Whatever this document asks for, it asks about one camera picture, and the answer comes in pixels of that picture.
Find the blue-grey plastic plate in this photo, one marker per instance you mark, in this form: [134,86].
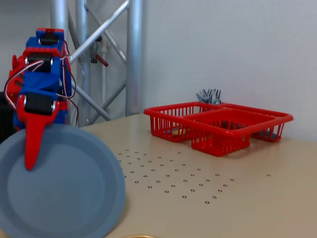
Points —
[62,186]

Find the red plastic dish rack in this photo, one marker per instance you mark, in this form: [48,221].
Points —
[223,132]

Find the beige plastic spoon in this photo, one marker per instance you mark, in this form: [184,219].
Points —
[179,132]

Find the silver metal truss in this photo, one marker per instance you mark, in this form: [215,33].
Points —
[133,74]

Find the grey plastic fork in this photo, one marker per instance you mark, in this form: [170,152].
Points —
[217,93]
[210,94]
[201,96]

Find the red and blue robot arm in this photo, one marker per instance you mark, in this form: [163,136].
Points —
[37,81]

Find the blue-grey plastic spoon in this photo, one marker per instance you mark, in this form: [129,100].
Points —
[168,131]

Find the grey plastic spoon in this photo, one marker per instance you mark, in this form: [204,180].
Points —
[217,101]

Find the red gripper black motor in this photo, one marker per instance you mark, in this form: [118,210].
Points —
[38,106]

